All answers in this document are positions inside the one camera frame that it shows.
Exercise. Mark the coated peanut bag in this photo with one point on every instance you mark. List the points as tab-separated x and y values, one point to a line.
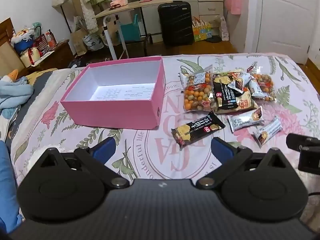
195	97
265	82

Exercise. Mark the pink hanging bag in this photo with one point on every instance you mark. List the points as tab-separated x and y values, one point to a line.
233	2

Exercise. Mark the white goose plush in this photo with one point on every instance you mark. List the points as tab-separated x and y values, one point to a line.
12	76

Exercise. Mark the pink cardboard box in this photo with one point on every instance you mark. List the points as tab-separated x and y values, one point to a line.
107	113

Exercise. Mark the dark bag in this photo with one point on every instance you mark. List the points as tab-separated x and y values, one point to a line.
76	62

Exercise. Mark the large black biscuit packet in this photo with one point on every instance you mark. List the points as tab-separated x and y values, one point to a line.
225	95

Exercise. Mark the wooden headboard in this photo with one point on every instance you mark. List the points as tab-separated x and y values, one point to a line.
7	52

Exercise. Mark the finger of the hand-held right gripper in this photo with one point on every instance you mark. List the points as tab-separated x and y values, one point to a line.
310	158
296	142

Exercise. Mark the red booklet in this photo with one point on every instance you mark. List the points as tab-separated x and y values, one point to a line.
147	0

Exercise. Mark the white door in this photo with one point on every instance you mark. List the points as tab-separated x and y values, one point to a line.
280	17

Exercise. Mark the black slipper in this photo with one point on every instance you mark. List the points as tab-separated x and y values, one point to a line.
213	39

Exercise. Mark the small dark snack packet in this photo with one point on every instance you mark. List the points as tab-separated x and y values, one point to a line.
236	85

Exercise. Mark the black suitcase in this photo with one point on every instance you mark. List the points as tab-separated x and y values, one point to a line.
176	23

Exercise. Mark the blue and white plush bag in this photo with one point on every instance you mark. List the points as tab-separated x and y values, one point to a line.
22	40

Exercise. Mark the red scissors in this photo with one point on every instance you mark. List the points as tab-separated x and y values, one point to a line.
113	7

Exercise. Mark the teal bag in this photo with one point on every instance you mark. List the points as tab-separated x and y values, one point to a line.
130	30

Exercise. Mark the slim black biscuit packet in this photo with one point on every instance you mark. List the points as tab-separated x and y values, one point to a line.
197	128

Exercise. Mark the blue cloth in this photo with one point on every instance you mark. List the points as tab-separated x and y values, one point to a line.
8	185

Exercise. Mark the pink tissue box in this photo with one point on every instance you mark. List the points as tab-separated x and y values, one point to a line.
119	1

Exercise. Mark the blue plush goose toy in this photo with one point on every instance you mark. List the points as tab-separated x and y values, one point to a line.
37	87

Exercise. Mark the orange drink bottle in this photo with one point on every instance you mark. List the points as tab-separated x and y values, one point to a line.
51	41

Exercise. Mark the beige snack bag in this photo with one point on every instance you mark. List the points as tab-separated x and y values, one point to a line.
248	102

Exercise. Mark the cream gift box red ribbon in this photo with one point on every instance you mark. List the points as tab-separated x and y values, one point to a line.
31	56

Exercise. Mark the brown paper bag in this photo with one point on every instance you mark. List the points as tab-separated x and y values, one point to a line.
78	41

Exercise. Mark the white and pink bag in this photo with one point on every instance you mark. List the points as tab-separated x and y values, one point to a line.
224	30

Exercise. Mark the white printed plastic bag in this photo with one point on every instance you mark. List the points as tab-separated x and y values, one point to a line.
93	42

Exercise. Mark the white biscuit packet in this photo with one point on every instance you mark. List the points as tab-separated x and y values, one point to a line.
246	120
255	87
267	131

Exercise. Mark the printed paper sheet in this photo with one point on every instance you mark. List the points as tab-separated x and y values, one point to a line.
125	92

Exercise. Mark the rolling side table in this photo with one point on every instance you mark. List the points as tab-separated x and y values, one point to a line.
140	5

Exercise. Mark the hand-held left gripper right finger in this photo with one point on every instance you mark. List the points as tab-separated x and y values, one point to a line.
221	150

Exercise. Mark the light blue fleece blanket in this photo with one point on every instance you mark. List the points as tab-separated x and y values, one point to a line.
15	92

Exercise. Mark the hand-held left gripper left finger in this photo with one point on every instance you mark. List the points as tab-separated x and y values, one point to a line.
105	148

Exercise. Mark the wooden nightstand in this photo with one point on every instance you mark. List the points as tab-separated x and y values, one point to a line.
57	55

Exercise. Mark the colourful cardboard box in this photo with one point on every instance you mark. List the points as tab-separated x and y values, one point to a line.
203	31

